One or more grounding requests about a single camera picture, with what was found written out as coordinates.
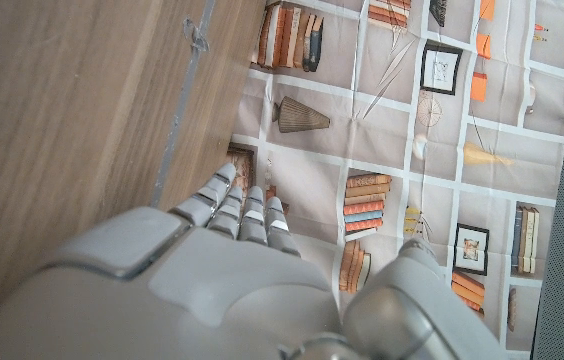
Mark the printed bookshelf backdrop cloth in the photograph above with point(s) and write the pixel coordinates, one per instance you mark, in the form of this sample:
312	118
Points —
312	165

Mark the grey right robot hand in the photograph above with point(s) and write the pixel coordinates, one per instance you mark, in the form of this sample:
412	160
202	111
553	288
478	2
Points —
222	280

